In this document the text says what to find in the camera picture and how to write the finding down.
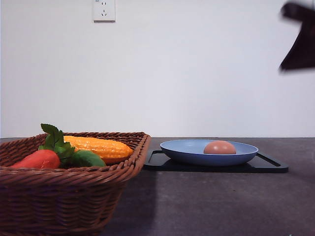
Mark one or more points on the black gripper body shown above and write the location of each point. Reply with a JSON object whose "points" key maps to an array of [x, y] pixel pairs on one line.
{"points": [[302, 14]]}

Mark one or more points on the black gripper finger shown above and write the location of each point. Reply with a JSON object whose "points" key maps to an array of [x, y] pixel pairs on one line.
{"points": [[302, 52]]}

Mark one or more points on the pink brown egg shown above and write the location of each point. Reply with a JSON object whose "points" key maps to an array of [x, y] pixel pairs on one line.
{"points": [[220, 147]]}

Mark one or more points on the blue round plate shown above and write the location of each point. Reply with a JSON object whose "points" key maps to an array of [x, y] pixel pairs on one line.
{"points": [[192, 152]]}

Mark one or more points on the brown wicker basket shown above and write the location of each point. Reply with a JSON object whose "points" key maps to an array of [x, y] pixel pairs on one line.
{"points": [[64, 201]]}

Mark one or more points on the black serving tray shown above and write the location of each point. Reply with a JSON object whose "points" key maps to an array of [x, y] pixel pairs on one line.
{"points": [[156, 161]]}

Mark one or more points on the yellow toy corn cob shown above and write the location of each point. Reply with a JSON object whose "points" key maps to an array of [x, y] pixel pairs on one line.
{"points": [[107, 149]]}

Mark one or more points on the green toy vegetable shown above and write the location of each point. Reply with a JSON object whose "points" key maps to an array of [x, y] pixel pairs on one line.
{"points": [[86, 158]]}

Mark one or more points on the red toy carrot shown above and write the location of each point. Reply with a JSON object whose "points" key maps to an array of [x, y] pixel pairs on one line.
{"points": [[41, 159]]}

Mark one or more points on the white wall socket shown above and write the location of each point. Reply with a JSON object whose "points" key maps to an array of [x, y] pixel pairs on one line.
{"points": [[104, 11]]}

